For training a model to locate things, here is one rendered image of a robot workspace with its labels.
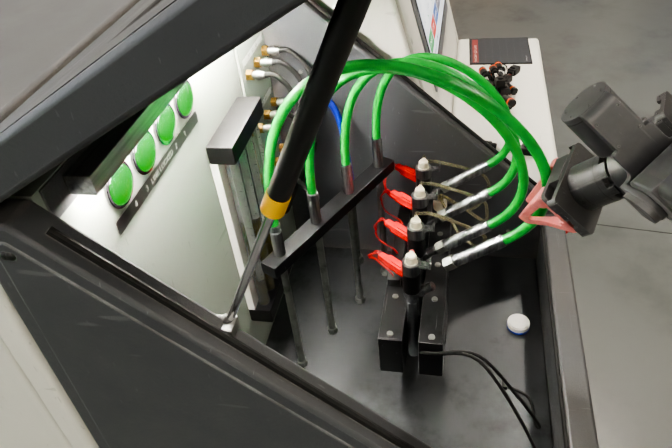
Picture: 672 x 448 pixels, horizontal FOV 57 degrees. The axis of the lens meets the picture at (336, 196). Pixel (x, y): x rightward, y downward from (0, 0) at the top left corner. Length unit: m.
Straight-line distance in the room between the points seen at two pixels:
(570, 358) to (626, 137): 0.44
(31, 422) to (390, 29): 0.79
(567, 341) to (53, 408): 0.72
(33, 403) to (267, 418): 0.27
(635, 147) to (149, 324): 0.49
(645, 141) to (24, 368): 0.66
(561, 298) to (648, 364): 1.22
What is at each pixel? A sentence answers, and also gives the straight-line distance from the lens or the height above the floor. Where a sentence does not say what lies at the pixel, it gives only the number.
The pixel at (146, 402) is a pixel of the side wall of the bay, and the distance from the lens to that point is 0.67.
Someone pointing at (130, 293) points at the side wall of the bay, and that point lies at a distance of 0.56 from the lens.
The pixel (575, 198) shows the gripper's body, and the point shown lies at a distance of 0.77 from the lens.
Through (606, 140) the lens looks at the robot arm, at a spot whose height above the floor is 1.38.
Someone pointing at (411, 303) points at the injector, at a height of 1.02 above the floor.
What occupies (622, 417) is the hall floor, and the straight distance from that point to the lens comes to 2.16.
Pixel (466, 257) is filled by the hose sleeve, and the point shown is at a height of 1.13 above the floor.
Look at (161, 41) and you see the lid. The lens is 0.36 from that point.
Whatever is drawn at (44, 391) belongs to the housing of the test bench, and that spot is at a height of 1.22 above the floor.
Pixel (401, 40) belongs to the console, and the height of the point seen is 1.29.
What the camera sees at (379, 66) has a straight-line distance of 0.73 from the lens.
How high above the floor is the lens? 1.74
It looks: 37 degrees down
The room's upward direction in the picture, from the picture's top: 7 degrees counter-clockwise
